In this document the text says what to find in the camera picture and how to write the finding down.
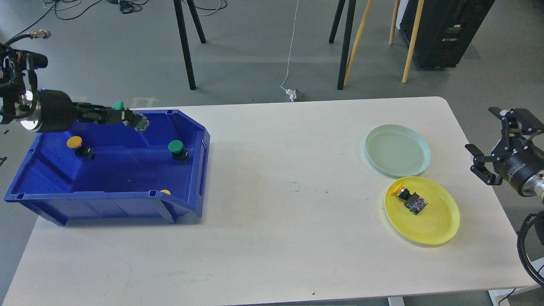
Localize green push button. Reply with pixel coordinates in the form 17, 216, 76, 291
111, 101, 151, 133
167, 139, 189, 162

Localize black equipment case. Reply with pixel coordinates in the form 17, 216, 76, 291
412, 0, 495, 70

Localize wooden stool legs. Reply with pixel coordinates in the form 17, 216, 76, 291
343, 0, 426, 87

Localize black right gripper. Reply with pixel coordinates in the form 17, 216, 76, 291
465, 107, 544, 196

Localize black tripod stand left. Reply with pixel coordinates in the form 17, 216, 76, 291
173, 0, 207, 91

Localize black floor cables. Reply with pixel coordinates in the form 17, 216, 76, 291
0, 0, 228, 43

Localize white cable with plug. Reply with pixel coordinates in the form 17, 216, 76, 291
280, 0, 307, 102

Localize white table leg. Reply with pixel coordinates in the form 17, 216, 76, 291
488, 263, 544, 306

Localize yellow push button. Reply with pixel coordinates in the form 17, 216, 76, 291
66, 136, 95, 161
392, 184, 428, 215

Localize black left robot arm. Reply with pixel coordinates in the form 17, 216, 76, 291
0, 30, 150, 133

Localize black tripod stand right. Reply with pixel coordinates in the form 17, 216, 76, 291
329, 0, 356, 91

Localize yellow plate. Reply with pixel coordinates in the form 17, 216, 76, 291
383, 176, 460, 245

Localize light green plate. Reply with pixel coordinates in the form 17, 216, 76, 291
363, 124, 431, 178

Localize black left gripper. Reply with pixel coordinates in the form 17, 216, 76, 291
33, 90, 117, 133

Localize blue plastic bin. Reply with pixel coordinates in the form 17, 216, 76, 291
3, 110, 210, 226

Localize black tripod stand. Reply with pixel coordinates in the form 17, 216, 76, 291
329, 0, 356, 91
173, 0, 207, 91

